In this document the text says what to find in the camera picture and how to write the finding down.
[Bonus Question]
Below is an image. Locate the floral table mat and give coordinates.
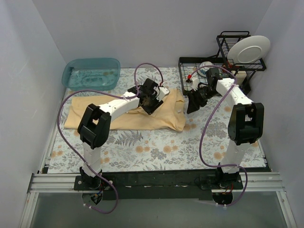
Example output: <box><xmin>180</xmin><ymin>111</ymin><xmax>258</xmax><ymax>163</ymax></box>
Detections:
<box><xmin>47</xmin><ymin>66</ymin><xmax>266</xmax><ymax>174</ymax></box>

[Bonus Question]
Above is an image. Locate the black base bar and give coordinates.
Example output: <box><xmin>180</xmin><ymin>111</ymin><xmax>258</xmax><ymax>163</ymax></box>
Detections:
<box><xmin>73</xmin><ymin>169</ymin><xmax>245</xmax><ymax>200</ymax></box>

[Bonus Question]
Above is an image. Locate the black wire dish rack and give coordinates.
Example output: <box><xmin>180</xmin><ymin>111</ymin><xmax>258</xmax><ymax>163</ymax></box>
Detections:
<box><xmin>178</xmin><ymin>30</ymin><xmax>267</xmax><ymax>97</ymax></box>

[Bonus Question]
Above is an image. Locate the teal plastic basin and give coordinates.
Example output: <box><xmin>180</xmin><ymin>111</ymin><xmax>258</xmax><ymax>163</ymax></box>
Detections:
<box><xmin>62</xmin><ymin>58</ymin><xmax>121</xmax><ymax>91</ymax></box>

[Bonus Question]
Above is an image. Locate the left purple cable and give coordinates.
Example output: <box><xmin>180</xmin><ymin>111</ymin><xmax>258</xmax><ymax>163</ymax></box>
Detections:
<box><xmin>57</xmin><ymin>63</ymin><xmax>164</xmax><ymax>213</ymax></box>

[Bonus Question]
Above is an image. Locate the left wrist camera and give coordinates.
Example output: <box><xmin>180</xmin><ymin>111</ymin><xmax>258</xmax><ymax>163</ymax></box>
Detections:
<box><xmin>155</xmin><ymin>86</ymin><xmax>170</xmax><ymax>101</ymax></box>

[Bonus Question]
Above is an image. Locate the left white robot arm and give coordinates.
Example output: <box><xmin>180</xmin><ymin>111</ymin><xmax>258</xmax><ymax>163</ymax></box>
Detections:
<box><xmin>77</xmin><ymin>79</ymin><xmax>170</xmax><ymax>190</ymax></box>

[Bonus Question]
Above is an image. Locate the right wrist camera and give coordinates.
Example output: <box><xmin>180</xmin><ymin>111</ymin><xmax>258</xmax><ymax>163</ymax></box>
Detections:
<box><xmin>186</xmin><ymin>75</ymin><xmax>200</xmax><ymax>91</ymax></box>

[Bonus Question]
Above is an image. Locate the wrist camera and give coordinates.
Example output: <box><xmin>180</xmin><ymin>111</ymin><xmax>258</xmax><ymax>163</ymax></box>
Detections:
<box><xmin>155</xmin><ymin>86</ymin><xmax>170</xmax><ymax>101</ymax></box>
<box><xmin>186</xmin><ymin>75</ymin><xmax>200</xmax><ymax>91</ymax></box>

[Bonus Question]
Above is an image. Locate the pale yellow t shirt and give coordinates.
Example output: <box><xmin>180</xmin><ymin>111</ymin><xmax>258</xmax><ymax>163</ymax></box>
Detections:
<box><xmin>64</xmin><ymin>88</ymin><xmax>186</xmax><ymax>132</ymax></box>

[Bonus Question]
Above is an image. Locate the white ceramic plate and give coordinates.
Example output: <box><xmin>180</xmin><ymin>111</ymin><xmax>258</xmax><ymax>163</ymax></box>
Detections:
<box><xmin>227</xmin><ymin>36</ymin><xmax>271</xmax><ymax>65</ymax></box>

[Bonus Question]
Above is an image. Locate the blue patterned white bowl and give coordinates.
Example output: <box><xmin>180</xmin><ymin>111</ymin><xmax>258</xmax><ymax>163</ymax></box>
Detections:
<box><xmin>198</xmin><ymin>61</ymin><xmax>214</xmax><ymax>77</ymax></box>

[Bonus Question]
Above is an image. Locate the aluminium frame rail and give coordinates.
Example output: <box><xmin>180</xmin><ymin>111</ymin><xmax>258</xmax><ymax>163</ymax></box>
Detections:
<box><xmin>21</xmin><ymin>168</ymin><xmax>296</xmax><ymax>228</ymax></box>

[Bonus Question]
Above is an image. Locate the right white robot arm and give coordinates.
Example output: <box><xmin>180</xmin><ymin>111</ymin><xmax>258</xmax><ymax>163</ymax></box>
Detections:
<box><xmin>187</xmin><ymin>77</ymin><xmax>264</xmax><ymax>189</ymax></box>

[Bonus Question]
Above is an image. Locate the cream ceramic cup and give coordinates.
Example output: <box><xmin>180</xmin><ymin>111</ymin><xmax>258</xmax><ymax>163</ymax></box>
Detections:
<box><xmin>231</xmin><ymin>71</ymin><xmax>247</xmax><ymax>86</ymax></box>

